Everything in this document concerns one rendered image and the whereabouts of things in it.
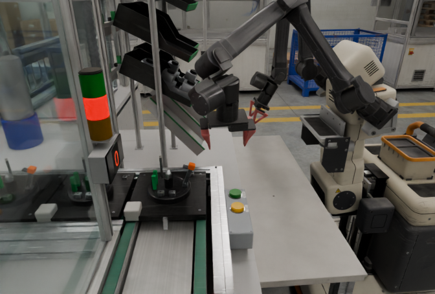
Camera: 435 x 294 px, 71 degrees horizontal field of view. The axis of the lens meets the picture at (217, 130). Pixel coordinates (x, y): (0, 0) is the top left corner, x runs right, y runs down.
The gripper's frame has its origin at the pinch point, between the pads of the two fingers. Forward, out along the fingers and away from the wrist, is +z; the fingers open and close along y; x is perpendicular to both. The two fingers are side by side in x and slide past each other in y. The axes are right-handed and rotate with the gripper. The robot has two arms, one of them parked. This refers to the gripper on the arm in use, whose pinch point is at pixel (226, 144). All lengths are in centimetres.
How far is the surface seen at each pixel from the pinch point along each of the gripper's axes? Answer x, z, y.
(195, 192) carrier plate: 4.3, 22.1, -9.7
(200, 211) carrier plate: -5.4, 20.2, -8.7
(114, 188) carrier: 9.8, 22.2, -36.4
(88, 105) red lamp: -6.7, -19.1, -30.9
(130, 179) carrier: 14.2, 23.2, -31.7
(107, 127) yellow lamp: -7.0, -13.3, -28.2
